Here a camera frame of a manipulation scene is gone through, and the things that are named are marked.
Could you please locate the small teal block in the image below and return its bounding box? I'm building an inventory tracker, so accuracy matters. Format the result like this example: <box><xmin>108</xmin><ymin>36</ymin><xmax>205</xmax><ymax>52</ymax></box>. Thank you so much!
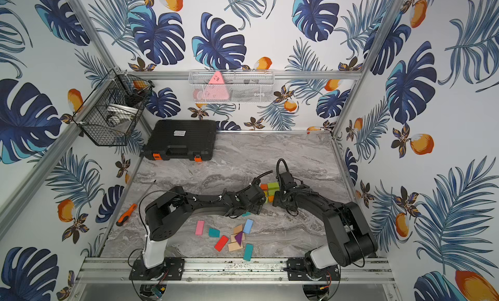
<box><xmin>209</xmin><ymin>228</ymin><xmax>221</xmax><ymax>238</ymax></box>

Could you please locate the pink block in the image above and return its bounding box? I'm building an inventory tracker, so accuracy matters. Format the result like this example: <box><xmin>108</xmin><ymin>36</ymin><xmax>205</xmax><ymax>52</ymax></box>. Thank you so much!
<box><xmin>195</xmin><ymin>220</ymin><xmax>205</xmax><ymax>236</ymax></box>

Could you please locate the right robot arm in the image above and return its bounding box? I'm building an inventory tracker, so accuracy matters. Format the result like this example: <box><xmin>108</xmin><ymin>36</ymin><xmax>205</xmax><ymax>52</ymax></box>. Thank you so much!
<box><xmin>272</xmin><ymin>159</ymin><xmax>378</xmax><ymax>279</ymax></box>

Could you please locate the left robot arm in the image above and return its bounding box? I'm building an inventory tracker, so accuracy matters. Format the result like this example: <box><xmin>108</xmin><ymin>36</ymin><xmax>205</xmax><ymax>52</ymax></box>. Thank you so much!
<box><xmin>129</xmin><ymin>171</ymin><xmax>272</xmax><ymax>281</ymax></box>

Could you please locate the light blue block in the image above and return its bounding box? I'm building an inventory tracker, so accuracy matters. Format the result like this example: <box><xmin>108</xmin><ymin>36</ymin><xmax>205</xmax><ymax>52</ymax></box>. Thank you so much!
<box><xmin>243</xmin><ymin>219</ymin><xmax>253</xmax><ymax>234</ymax></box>

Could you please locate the purple triangle block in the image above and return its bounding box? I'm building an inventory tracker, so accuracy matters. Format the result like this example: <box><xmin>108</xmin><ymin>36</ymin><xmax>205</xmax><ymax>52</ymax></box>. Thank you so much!
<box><xmin>234</xmin><ymin>232</ymin><xmax>245</xmax><ymax>245</ymax></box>

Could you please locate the natural wood block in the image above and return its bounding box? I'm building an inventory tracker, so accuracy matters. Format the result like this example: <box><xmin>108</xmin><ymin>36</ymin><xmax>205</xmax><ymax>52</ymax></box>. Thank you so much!
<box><xmin>227</xmin><ymin>242</ymin><xmax>243</xmax><ymax>252</ymax></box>

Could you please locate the red block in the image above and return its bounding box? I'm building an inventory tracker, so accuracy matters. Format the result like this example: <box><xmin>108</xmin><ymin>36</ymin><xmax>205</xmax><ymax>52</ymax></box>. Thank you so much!
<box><xmin>214</xmin><ymin>235</ymin><xmax>229</xmax><ymax>252</ymax></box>

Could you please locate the black tool case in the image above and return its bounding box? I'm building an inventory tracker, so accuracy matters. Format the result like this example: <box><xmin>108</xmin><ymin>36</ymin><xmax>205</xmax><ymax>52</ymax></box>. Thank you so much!
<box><xmin>141</xmin><ymin>120</ymin><xmax>217</xmax><ymax>162</ymax></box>

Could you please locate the pink triangle sign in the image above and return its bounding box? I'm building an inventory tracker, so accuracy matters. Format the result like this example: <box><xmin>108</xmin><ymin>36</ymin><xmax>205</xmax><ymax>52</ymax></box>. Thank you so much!
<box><xmin>202</xmin><ymin>71</ymin><xmax>230</xmax><ymax>101</ymax></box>

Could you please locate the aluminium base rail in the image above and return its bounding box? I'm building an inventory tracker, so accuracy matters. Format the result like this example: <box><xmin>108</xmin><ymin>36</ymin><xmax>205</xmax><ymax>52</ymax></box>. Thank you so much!
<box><xmin>75</xmin><ymin>258</ymin><xmax>395</xmax><ymax>285</ymax></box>

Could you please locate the white wire shelf basket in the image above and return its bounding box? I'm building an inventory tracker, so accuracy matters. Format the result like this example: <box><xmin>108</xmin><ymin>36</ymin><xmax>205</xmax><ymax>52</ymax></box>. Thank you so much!
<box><xmin>188</xmin><ymin>69</ymin><xmax>275</xmax><ymax>103</ymax></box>

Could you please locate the orange handled screwdriver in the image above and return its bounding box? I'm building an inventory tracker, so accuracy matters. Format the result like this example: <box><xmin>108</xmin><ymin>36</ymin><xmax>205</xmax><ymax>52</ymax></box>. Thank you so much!
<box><xmin>116</xmin><ymin>181</ymin><xmax>156</xmax><ymax>227</ymax></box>

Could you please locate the black wire basket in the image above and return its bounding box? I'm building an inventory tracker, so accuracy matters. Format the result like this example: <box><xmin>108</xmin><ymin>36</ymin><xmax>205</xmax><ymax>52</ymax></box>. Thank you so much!
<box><xmin>71</xmin><ymin>69</ymin><xmax>155</xmax><ymax>147</ymax></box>

